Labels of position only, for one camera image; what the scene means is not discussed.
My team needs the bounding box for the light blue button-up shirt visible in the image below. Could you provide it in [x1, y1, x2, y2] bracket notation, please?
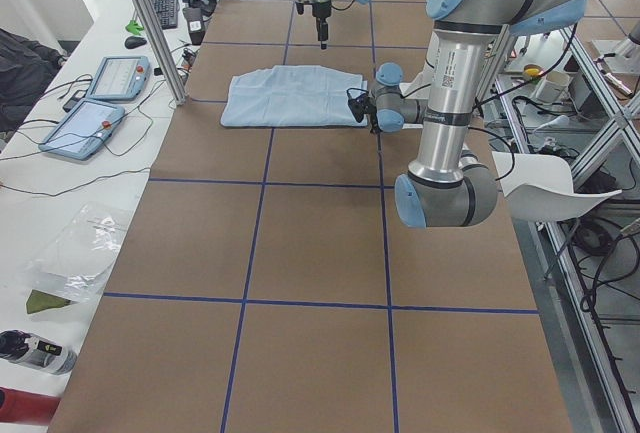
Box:
[220, 65, 368, 128]

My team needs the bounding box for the black keyboard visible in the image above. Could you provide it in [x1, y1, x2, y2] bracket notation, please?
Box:
[151, 0, 179, 29]

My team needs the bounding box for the clear plastic bag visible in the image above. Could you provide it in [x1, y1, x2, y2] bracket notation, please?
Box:
[21, 202, 133, 302]

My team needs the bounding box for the blue teach pendant near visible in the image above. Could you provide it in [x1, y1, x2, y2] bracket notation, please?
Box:
[38, 99, 125, 161]

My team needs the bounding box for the grey aluminium frame post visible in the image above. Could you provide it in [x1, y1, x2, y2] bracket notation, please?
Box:
[132, 0, 187, 106]

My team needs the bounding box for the white curved plastic sheet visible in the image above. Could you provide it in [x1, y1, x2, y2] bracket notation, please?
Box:
[500, 153, 621, 222]

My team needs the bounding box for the person in dark jacket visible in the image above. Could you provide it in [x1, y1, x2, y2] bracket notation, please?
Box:
[1, 29, 67, 133]

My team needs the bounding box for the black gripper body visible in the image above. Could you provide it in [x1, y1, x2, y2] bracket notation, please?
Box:
[346, 88, 376, 123]
[295, 0, 332, 42]

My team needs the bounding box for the green cloth piece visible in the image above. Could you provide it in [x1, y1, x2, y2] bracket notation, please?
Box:
[25, 290, 71, 315]

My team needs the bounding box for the black white bottle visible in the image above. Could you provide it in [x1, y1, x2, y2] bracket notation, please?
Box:
[1, 330, 77, 375]

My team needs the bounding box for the black computer mouse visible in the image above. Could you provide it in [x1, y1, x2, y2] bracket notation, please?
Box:
[124, 35, 147, 50]

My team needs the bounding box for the blue teach pendant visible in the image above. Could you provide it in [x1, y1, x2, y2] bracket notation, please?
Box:
[38, 99, 125, 161]
[86, 56, 150, 102]

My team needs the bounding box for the blue teach pendant far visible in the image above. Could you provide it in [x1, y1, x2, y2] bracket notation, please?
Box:
[86, 56, 150, 102]

